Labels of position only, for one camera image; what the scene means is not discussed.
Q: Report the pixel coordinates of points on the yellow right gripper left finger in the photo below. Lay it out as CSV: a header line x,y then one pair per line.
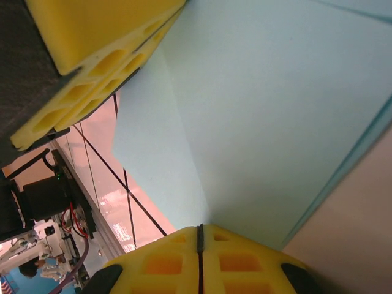
x,y
159,269

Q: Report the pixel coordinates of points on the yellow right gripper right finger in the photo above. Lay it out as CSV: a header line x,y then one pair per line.
x,y
245,269

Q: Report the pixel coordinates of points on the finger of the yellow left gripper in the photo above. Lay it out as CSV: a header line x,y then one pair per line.
x,y
101,27
122,73

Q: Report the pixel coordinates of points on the light blue cloth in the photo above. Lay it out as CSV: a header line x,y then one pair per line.
x,y
245,107

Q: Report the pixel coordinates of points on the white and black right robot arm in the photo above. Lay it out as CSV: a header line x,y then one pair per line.
x,y
39,199

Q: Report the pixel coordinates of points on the aluminium mounting rail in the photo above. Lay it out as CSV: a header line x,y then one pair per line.
x,y
101,226

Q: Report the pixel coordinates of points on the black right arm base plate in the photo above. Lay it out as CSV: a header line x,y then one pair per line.
x,y
85,214

